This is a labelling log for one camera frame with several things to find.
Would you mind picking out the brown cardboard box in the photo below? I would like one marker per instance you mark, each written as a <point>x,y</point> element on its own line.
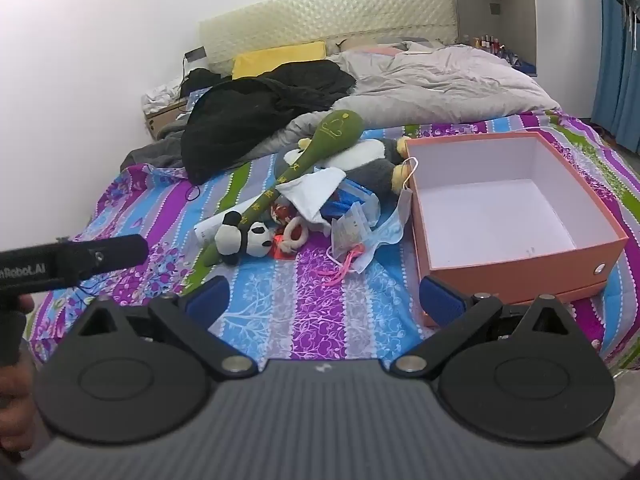
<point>162,122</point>

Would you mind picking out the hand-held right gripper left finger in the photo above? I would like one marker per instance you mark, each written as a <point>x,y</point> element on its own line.
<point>210,297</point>

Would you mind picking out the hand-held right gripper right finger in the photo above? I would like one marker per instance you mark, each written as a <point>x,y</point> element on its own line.
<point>440,305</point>

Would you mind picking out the row of small bottles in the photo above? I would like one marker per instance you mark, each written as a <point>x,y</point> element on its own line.
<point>482,44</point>

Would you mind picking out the red candy packet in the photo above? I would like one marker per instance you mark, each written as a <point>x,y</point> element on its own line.
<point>281,250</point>

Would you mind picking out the white crumpled cloth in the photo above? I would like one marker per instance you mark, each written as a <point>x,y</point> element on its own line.
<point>160,97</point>

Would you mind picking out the white tube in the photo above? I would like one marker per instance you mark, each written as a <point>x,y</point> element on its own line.
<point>207,227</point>

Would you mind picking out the green plush stick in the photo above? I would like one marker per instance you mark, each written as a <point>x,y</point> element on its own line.
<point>340,127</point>

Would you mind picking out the pink pillow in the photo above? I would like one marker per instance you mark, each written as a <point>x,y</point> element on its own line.
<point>385,50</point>

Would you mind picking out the orange cardboard box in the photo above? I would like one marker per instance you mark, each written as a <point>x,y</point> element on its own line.
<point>525,270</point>

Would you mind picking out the grey white penguin plush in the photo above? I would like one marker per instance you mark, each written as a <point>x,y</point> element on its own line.
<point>370,170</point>

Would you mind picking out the dark grey blanket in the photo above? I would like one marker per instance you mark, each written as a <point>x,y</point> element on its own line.
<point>155,152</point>

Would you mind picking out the colourful striped bedsheet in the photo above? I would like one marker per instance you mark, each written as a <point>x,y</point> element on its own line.
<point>310,300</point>

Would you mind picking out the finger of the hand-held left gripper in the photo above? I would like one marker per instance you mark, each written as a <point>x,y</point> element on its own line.
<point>112,256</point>

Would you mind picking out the small panda plush toy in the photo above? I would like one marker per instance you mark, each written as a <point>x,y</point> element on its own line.
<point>257,240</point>

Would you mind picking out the black clothing pile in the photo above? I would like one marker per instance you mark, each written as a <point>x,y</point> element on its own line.
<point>240,110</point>

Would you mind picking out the black wall socket adapter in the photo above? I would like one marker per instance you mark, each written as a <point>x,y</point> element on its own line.
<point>195,53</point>

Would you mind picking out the blue curtain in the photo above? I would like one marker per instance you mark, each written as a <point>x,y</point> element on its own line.
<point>612,70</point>

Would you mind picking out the blue plastic packet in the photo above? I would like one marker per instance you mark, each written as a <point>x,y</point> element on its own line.
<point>350,195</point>

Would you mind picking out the blue tray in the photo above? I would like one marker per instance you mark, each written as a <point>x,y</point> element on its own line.
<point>525,66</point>

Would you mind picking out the beige quilted headboard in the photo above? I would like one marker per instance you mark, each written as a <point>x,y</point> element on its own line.
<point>325,15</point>

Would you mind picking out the person's left hand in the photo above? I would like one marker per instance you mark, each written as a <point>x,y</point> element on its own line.
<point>15,400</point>

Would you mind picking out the clear plastic packet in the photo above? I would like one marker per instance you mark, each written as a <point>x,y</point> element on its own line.
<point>350,230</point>

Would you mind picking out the dark cloth bundle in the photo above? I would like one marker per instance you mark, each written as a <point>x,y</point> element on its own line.
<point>200,80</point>

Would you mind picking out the white face mask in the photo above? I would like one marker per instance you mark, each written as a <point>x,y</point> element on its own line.
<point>310,195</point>

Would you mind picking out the grey wall switch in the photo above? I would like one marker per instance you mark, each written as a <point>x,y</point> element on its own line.
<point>495,8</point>

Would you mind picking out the yellow pillow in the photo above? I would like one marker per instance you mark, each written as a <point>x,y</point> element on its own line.
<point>280,57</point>

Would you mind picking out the grey duvet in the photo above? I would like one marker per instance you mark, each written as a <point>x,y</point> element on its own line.
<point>450,85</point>

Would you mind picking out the blue face mask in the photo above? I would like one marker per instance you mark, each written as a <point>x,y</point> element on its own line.
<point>395,220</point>

